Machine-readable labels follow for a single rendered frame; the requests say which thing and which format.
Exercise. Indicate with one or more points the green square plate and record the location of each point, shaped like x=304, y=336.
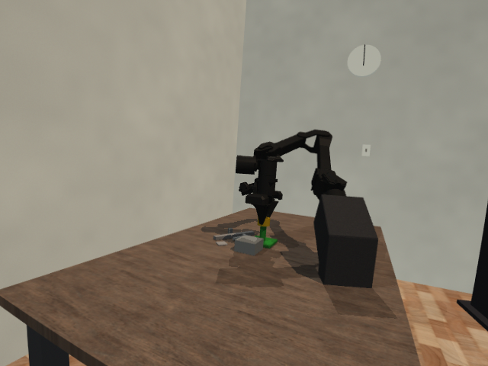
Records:
x=268, y=242

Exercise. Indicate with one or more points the yellow round nut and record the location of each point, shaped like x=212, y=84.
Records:
x=266, y=223

